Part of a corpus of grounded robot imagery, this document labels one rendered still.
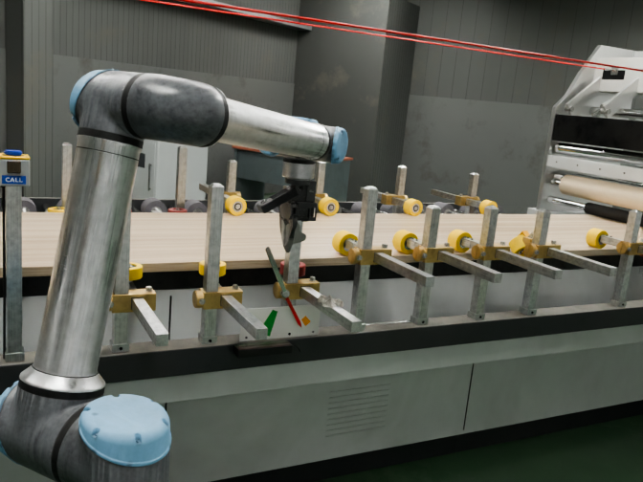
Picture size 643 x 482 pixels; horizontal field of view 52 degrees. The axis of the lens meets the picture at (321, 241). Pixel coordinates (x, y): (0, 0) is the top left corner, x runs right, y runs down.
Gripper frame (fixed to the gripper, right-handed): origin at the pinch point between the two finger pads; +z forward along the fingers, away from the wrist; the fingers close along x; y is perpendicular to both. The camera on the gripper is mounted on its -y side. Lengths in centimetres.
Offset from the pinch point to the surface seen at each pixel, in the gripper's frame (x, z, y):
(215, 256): 6.1, 3.6, -18.4
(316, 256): 24.7, 9.5, 23.1
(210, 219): 6.1, -7.1, -20.4
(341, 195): 543, 71, 321
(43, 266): 23, 9, -62
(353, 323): -26.2, 14.1, 9.2
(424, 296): 6, 20, 56
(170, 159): 497, 30, 95
